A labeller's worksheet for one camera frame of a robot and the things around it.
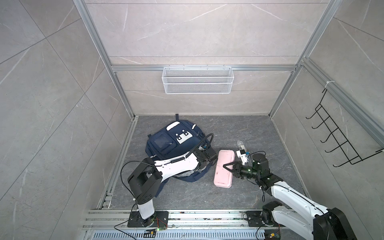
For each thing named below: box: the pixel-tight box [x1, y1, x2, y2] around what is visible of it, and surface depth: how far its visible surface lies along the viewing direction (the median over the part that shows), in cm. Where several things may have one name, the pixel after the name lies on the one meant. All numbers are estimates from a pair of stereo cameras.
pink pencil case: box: [213, 150, 235, 188], surface depth 79 cm
